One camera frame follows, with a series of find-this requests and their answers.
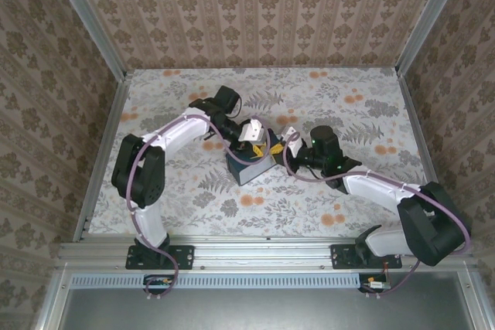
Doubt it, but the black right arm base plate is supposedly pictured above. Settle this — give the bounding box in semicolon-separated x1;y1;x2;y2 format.
331;243;403;270

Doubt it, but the aluminium corner post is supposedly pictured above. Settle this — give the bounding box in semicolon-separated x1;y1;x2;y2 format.
44;0;128;80
396;0;471;76

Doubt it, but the grey slotted cable duct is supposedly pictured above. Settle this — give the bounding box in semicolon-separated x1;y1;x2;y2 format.
71;272;363;289

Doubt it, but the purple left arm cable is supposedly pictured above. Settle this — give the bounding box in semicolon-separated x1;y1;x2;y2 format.
127;113;271;302

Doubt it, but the aluminium side rail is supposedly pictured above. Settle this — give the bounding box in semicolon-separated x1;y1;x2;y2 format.
396;69;475;238
73;73;135;244

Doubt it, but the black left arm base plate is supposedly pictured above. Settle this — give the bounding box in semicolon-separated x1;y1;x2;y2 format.
125;243;195;270

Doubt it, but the dark blue box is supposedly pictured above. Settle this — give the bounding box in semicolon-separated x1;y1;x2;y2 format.
224;128;287;186

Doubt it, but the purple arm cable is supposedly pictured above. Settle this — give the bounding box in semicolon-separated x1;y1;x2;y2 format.
282;131;473;300
127;113;271;302

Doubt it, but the floral tablecloth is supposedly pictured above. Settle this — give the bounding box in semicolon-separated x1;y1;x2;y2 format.
87;67;440;237

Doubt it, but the small wire connector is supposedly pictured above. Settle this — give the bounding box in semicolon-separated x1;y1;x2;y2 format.
363;277;391;292
145;275;173;287

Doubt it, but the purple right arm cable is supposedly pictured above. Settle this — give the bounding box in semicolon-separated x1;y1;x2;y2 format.
282;131;473;300

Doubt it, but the grey metal sheet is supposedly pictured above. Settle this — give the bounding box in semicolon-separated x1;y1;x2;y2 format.
57;287;480;330

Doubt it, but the aluminium cross rail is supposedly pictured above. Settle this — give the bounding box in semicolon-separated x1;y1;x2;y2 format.
57;235;475;269

